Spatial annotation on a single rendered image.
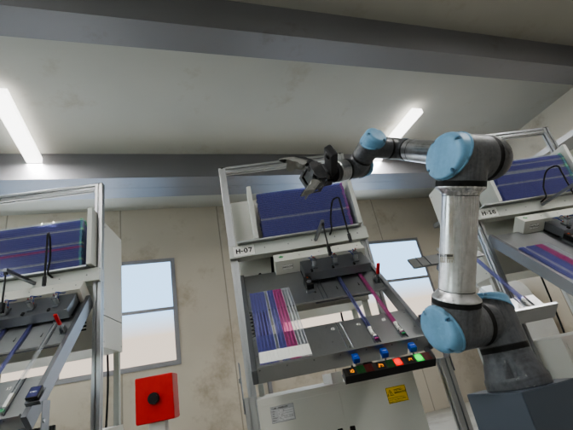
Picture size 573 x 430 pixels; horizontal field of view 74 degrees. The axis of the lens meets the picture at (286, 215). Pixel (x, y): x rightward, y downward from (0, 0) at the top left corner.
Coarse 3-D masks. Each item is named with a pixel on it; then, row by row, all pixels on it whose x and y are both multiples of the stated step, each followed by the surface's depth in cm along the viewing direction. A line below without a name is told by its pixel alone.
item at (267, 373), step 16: (416, 336) 143; (336, 352) 139; (352, 352) 140; (368, 352) 141; (400, 352) 144; (272, 368) 136; (288, 368) 137; (304, 368) 138; (320, 368) 140; (336, 368) 141
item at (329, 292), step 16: (272, 272) 203; (368, 272) 194; (256, 288) 189; (272, 288) 188; (304, 288) 185; (320, 288) 184; (336, 288) 183; (352, 288) 182; (384, 288) 179; (304, 304) 175
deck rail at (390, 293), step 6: (372, 264) 199; (384, 282) 182; (390, 288) 177; (390, 294) 177; (396, 294) 172; (396, 300) 170; (402, 300) 167; (396, 306) 171; (402, 306) 164; (408, 306) 162; (408, 312) 159; (414, 318) 155; (432, 348) 146
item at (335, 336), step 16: (352, 320) 159; (368, 320) 158; (384, 320) 157; (400, 320) 156; (320, 336) 151; (336, 336) 150; (352, 336) 150; (368, 336) 149; (384, 336) 148; (400, 336) 147; (256, 352) 146; (320, 352) 143
